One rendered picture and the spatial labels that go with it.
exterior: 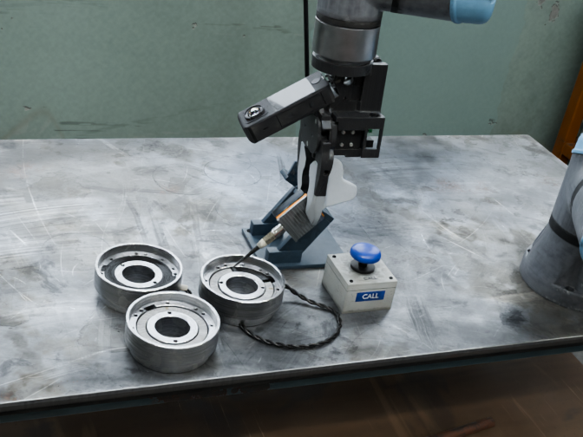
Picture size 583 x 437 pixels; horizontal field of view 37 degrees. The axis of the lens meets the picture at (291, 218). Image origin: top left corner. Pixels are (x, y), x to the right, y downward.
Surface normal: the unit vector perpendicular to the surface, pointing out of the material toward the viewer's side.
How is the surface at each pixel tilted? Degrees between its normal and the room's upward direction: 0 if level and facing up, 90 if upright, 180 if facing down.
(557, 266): 72
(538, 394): 0
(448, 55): 90
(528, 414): 0
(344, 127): 87
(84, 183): 0
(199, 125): 90
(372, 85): 87
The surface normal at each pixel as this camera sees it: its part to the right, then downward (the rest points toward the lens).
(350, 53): 0.08, 0.48
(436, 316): 0.16, -0.86
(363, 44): 0.44, 0.45
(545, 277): -0.72, -0.09
